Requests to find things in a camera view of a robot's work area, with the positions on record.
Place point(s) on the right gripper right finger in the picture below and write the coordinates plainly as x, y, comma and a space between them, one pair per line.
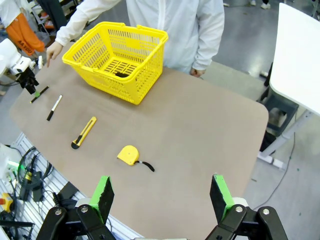
230, 220

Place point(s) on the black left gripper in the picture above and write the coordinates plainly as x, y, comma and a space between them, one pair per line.
27, 78

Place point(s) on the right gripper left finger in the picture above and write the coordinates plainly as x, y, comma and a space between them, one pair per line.
95, 220

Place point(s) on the black pen yellow tip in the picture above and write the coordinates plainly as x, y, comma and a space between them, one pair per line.
43, 90

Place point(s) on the yellow tape measure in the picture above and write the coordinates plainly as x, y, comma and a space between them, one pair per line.
127, 155

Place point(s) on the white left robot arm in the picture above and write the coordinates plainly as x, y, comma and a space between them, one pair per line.
7, 52

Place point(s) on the person's left forearm white sleeve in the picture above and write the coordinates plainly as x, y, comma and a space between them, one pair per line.
207, 52

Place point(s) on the person's right forearm white sleeve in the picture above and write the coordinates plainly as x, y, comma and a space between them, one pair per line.
75, 25

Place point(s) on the person in orange trousers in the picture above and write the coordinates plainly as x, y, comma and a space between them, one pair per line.
22, 37

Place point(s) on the yellow plastic shopping basket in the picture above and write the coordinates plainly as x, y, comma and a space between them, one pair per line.
147, 82

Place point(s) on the person in white jacket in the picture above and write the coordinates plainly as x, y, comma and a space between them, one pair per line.
175, 30

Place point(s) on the person's right hand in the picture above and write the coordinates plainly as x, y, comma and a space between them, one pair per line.
53, 51

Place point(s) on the person's left hand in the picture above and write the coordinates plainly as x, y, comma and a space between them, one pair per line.
197, 73

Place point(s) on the white marker black cap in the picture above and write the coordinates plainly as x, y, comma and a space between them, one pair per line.
51, 115

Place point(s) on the yellow utility knife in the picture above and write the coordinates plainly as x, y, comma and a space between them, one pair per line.
85, 132

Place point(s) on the white power strip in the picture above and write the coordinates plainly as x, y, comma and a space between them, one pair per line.
278, 163

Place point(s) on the yellow emergency stop button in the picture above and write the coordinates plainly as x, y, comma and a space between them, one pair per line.
5, 201

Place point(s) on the dark gray stool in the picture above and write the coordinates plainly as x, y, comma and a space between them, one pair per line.
282, 110

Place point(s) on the large white table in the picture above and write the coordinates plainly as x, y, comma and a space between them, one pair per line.
297, 55

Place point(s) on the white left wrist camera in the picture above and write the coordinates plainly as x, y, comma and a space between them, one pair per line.
23, 63

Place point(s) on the aluminium rail frame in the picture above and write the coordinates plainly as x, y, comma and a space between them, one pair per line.
23, 140

